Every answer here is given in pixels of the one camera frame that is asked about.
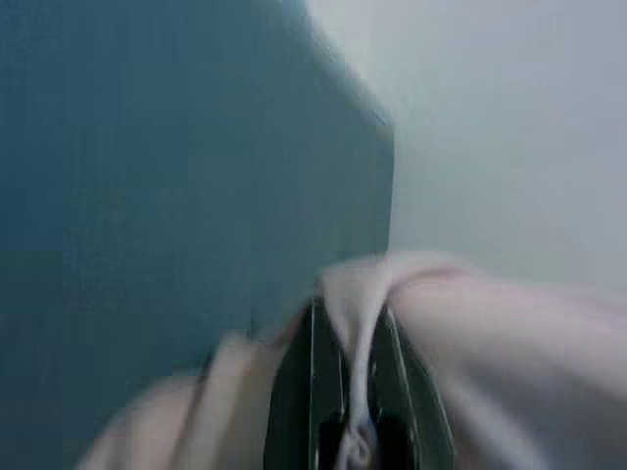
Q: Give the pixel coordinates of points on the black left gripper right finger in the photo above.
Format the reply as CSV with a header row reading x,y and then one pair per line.
x,y
411,391

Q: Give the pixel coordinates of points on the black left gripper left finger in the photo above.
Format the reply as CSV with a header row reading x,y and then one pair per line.
x,y
306,387

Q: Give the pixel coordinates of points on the pink patterned pillow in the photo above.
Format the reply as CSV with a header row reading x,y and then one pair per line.
x,y
514,352

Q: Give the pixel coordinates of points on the teal upholstered headboard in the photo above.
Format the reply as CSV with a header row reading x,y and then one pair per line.
x,y
171,171

